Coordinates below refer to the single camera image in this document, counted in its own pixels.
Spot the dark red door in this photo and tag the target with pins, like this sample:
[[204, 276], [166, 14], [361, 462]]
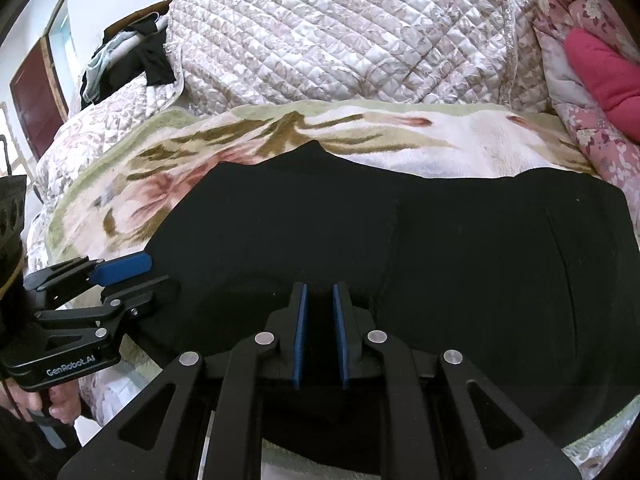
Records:
[[32, 100]]

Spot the pink pillow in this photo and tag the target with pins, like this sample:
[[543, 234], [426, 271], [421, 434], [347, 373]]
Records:
[[600, 70]]

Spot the person's left hand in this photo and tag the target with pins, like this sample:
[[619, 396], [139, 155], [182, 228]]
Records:
[[62, 402]]

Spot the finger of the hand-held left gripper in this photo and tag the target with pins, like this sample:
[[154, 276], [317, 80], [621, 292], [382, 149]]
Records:
[[122, 266], [145, 300]]

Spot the pile of dark clothes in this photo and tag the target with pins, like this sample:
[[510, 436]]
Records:
[[97, 67]]

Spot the black pants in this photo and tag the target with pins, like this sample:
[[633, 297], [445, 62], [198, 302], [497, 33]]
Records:
[[400, 260]]

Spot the wooden headboard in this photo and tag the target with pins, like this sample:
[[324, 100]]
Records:
[[130, 16]]

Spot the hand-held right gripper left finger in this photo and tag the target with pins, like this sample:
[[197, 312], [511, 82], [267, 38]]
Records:
[[300, 340]]

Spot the floral fleece blanket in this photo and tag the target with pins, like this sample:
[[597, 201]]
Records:
[[350, 120]]

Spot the quilted beige bedspread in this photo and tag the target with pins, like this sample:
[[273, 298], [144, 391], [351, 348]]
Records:
[[325, 35]]

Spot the black garment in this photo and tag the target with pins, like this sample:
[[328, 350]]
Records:
[[155, 60]]

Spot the pink floral quilt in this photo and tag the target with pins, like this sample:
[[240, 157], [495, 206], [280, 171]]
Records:
[[600, 140]]

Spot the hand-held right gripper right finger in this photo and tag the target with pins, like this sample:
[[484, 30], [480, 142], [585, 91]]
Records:
[[342, 340]]

